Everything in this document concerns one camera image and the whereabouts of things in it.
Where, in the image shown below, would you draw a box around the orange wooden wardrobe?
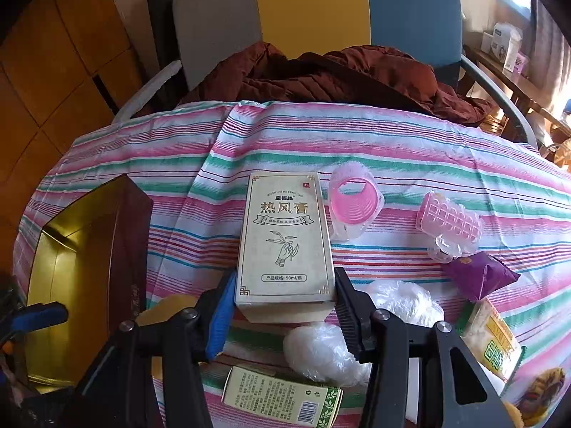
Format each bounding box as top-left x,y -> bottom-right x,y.
1,0 -> 143,275

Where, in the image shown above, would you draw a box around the yellow green cracker packet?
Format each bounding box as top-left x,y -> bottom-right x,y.
456,299 -> 526,383

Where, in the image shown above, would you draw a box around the wooden side desk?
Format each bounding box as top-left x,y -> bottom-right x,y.
464,45 -> 570,139

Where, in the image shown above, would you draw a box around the picture snack packet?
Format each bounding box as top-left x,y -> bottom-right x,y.
500,367 -> 570,428

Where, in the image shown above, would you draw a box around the dark red jacket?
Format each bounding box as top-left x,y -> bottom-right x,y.
181,42 -> 492,127

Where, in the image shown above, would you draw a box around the green beige medicine box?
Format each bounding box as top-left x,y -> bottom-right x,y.
222,366 -> 344,427

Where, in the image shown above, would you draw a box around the pink hair roller end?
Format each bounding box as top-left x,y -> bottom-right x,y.
328,161 -> 384,241

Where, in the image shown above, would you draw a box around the striped pink green tablecloth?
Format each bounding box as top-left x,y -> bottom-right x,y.
11,100 -> 571,428

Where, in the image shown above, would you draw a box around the purple snack packet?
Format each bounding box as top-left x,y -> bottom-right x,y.
442,252 -> 520,304

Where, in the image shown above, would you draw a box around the pink hair roller with clip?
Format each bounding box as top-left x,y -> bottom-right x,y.
415,191 -> 483,264

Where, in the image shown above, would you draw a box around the grey yellow blue chair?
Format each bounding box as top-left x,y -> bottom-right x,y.
117,0 -> 535,144

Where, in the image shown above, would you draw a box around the gold tin box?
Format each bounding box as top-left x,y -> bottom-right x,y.
25,175 -> 153,387

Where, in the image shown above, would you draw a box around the clear plastic bag wad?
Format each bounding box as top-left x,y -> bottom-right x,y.
283,322 -> 372,387

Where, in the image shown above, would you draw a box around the white boxes on desk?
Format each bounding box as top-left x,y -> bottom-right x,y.
481,22 -> 529,75

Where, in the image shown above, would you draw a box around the beige ointment box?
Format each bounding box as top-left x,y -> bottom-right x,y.
235,172 -> 335,323

